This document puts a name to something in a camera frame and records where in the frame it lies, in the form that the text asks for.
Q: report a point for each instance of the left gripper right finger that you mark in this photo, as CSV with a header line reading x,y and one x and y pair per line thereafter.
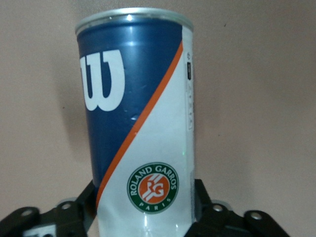
x,y
222,222

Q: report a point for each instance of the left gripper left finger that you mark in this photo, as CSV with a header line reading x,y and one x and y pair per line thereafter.
x,y
61,219

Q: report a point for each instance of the blue white tennis ball can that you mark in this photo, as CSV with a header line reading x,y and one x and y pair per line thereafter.
x,y
138,98

